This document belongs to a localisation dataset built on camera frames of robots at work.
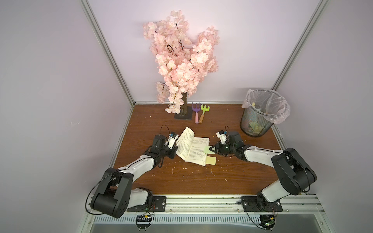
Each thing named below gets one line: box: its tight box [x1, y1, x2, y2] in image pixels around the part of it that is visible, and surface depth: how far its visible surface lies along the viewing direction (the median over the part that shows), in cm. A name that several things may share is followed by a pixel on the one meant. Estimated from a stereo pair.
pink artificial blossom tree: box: [143, 10, 220, 120], surface depth 76 cm
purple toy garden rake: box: [191, 102, 202, 124], surface depth 116 cm
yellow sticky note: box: [205, 155, 217, 166], surface depth 89 cm
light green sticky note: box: [203, 145, 216, 154], surface depth 89 cm
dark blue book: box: [175, 126, 210, 167], surface depth 92 cm
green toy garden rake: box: [198, 104, 211, 124], surface depth 117 cm
